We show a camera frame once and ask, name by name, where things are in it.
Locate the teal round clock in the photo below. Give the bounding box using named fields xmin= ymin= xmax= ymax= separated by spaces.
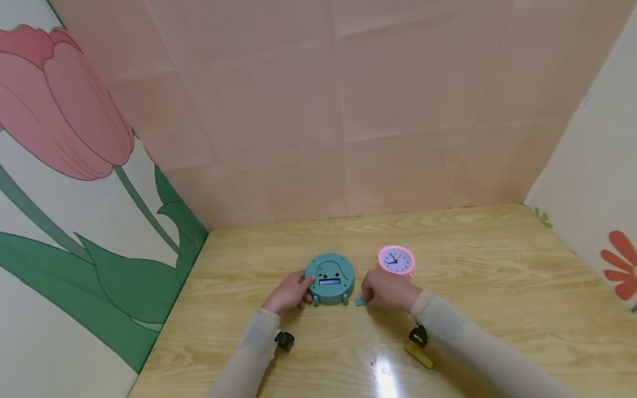
xmin=304 ymin=253 xmax=356 ymax=307

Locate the person's right hand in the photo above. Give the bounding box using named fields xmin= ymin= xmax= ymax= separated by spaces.
xmin=361 ymin=268 xmax=424 ymax=313

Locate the pink round clock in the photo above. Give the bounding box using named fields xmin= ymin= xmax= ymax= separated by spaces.
xmin=377 ymin=245 xmax=416 ymax=279

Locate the person's left hand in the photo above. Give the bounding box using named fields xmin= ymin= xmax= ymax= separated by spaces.
xmin=262 ymin=270 xmax=317 ymax=316

